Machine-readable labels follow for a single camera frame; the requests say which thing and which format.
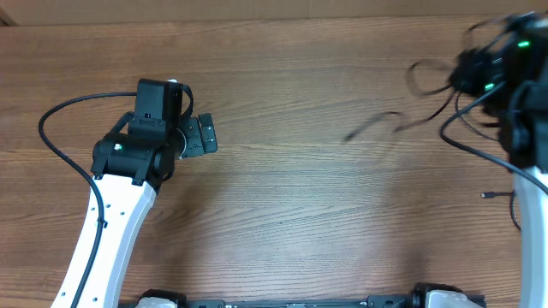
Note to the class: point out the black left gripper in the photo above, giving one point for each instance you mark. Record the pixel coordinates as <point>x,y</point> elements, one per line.
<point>195,141</point>

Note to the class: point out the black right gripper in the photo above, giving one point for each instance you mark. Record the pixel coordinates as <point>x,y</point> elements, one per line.
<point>469,63</point>

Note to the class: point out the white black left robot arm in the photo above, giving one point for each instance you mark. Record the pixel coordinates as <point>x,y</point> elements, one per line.
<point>129,165</point>

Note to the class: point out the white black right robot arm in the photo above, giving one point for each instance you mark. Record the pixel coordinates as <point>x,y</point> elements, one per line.
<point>508,79</point>

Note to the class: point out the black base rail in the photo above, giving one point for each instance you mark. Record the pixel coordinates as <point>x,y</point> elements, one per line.
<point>422,295</point>

